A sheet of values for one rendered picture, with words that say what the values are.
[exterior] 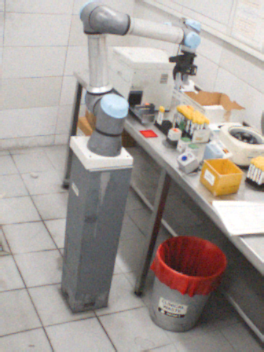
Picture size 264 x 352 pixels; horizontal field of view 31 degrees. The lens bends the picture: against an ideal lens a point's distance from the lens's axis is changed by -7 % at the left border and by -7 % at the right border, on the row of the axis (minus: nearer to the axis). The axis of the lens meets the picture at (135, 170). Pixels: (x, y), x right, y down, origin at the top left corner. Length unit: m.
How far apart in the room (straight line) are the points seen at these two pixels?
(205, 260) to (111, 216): 0.59
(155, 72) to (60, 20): 1.32
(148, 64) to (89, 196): 0.82
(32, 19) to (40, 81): 0.52
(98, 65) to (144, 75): 0.57
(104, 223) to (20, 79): 1.85
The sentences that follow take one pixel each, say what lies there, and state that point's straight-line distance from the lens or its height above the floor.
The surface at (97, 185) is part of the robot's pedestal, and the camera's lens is 2.15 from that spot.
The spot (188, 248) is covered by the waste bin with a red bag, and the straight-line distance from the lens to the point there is 2.60.
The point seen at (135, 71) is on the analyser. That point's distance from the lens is 2.62.
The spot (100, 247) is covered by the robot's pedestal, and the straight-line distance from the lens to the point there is 2.37.
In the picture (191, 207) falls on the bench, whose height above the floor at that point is 0.27.
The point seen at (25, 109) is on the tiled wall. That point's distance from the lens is 3.96.
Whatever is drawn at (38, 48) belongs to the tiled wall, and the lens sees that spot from 3.80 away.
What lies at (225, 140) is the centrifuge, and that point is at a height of 0.96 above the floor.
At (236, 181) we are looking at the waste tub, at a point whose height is 0.94.
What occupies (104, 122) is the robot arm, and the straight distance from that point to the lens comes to 2.09.
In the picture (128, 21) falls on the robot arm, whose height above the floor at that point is 1.51.
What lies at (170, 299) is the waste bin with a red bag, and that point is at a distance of 2.46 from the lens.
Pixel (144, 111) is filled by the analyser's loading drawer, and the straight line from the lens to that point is 2.60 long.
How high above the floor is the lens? 1.90
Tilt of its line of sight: 29 degrees down
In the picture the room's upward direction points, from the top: 11 degrees clockwise
